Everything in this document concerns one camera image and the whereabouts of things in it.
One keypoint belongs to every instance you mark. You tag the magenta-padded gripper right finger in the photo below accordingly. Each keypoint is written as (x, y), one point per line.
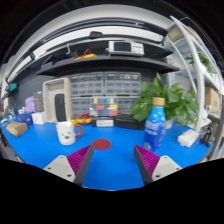
(163, 166)

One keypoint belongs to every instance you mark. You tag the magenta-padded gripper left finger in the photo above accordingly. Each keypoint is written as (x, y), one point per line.
(59, 166)

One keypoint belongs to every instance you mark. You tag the blue drink bottle gold cap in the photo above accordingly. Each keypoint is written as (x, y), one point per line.
(155, 128)

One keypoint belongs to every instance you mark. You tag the white power adapter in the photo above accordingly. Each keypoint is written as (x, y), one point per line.
(188, 138)

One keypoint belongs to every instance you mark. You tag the flat round red coaster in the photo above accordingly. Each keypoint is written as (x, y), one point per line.
(101, 144)

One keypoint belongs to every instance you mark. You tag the yellow multimeter with red leads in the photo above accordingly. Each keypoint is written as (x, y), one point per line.
(83, 120)

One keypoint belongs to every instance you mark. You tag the flat black case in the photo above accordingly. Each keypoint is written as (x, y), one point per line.
(128, 123)

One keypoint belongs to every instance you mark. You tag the small cardboard box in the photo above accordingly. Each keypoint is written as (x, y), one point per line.
(16, 129)

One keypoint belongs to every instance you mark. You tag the black rectangular device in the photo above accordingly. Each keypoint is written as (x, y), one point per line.
(60, 108)

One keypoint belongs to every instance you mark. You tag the blue box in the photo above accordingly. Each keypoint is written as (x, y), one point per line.
(25, 118)

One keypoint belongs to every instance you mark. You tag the black box with white label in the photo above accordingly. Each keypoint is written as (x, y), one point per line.
(103, 123)

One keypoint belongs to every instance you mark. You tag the grey small-parts drawer cabinet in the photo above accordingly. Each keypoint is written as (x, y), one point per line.
(80, 106)
(122, 83)
(126, 104)
(86, 84)

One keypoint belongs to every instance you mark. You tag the green potted plant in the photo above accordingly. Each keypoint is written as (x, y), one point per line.
(173, 100)

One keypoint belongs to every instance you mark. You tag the dark grey box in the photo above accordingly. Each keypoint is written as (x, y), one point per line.
(39, 101)

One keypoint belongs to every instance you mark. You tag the purple box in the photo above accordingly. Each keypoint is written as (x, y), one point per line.
(30, 105)

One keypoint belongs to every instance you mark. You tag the teal object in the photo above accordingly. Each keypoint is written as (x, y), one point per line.
(13, 87)

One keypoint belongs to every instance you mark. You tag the white shelf unit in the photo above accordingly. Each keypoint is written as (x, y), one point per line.
(198, 70)

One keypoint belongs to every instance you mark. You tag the white oscilloscope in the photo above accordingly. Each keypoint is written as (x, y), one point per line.
(126, 47)

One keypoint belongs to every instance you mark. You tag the black object on shelf top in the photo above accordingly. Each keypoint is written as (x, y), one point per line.
(95, 34)

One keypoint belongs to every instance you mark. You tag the black wall shelf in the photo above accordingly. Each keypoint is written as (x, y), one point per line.
(106, 64)

